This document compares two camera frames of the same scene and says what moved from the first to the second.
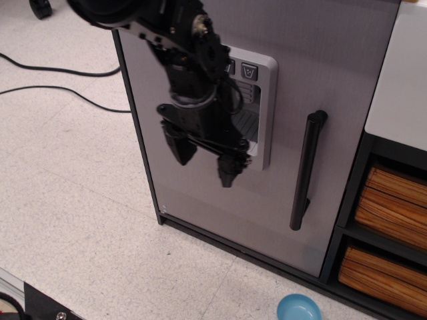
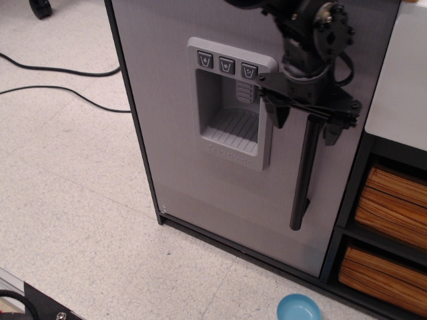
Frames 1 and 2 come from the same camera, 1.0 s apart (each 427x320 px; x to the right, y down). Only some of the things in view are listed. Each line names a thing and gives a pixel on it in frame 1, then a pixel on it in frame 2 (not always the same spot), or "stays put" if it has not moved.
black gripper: (211, 126) → (323, 95)
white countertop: (398, 112) stays put
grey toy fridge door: (305, 73) stays put
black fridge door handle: (315, 123) stays put
